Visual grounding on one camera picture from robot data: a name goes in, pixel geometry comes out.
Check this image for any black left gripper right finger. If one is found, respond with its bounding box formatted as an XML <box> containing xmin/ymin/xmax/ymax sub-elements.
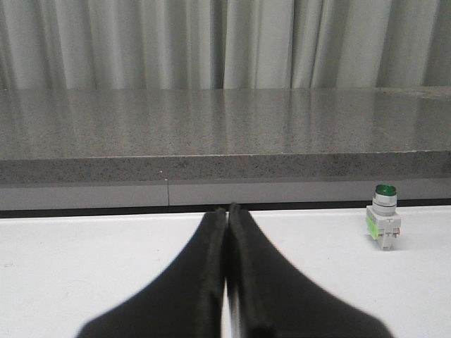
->
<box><xmin>226</xmin><ymin>204</ymin><xmax>390</xmax><ymax>337</ymax></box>

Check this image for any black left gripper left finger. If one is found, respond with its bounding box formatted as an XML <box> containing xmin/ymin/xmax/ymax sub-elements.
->
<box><xmin>79</xmin><ymin>209</ymin><xmax>227</xmax><ymax>337</ymax></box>

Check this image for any grey granite counter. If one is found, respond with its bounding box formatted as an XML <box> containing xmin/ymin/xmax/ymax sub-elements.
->
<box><xmin>1</xmin><ymin>87</ymin><xmax>450</xmax><ymax>218</ymax></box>

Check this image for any green pushbutton switch white body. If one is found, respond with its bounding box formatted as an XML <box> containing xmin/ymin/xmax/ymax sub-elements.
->
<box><xmin>366</xmin><ymin>184</ymin><xmax>401</xmax><ymax>250</ymax></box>

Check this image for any grey pleated curtain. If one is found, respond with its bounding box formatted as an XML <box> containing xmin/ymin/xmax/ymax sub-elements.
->
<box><xmin>1</xmin><ymin>1</ymin><xmax>450</xmax><ymax>89</ymax></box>

